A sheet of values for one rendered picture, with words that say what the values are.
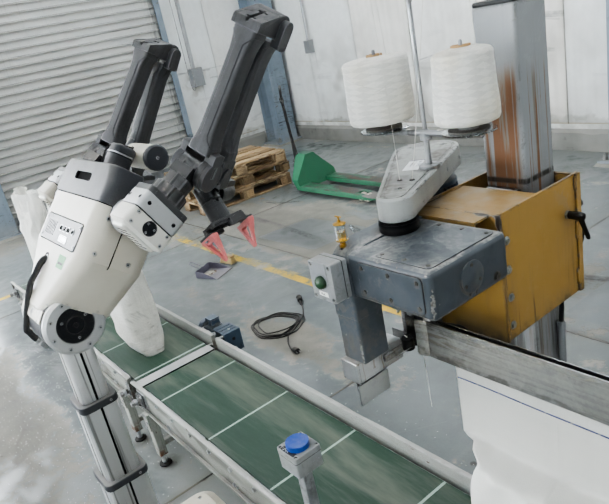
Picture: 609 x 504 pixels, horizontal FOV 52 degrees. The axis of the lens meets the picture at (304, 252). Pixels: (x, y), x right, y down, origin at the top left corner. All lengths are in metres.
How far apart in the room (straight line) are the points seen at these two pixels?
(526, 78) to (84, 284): 1.15
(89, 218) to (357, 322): 0.69
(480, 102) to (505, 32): 0.22
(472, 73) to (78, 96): 7.81
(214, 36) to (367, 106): 8.41
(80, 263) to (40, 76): 7.26
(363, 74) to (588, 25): 5.37
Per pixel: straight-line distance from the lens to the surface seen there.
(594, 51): 6.78
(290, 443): 1.59
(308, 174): 6.99
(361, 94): 1.52
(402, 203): 1.33
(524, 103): 1.54
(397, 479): 2.15
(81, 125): 8.90
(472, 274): 1.24
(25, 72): 8.73
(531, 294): 1.56
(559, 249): 1.62
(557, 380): 1.30
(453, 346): 1.43
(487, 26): 1.55
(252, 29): 1.44
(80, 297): 1.65
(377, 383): 1.49
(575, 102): 6.96
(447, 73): 1.35
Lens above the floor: 1.81
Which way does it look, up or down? 20 degrees down
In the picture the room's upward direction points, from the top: 12 degrees counter-clockwise
